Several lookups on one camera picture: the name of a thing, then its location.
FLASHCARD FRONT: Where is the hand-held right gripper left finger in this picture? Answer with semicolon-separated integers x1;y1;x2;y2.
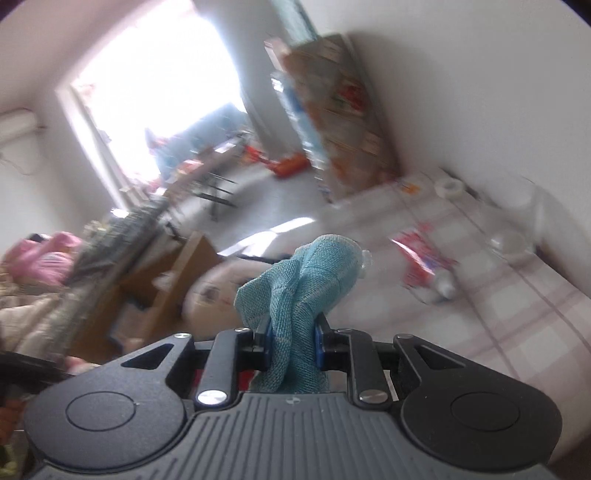
120;325;274;408

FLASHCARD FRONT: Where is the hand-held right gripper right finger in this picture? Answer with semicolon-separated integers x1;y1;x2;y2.
313;318;468;408

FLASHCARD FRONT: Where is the teal knit cloth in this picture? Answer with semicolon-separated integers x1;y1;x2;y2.
233;233;363;395

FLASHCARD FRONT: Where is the pink cloth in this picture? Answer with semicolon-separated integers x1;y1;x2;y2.
0;230;83;292

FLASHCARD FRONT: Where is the red toothpaste tube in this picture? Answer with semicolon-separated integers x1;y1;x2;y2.
390;224;460;303

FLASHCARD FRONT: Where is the orange packet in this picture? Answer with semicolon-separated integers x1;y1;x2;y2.
271;154;309;179

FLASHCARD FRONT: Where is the cluttered folding table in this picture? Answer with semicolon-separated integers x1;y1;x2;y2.
120;130;254;223

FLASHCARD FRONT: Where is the white tape roll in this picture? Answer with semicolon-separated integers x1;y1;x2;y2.
434;177;466;200

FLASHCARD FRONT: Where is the clear plastic cup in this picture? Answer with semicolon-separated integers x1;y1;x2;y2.
485;178;552;260

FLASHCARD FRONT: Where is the cardboard shelf cabinet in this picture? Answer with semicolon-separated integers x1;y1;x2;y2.
264;33;400;201

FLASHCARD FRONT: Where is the white air conditioner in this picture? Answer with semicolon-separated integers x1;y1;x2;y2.
0;107;41;145

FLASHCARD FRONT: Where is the bright window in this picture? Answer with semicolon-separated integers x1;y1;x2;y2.
58;0;252;208

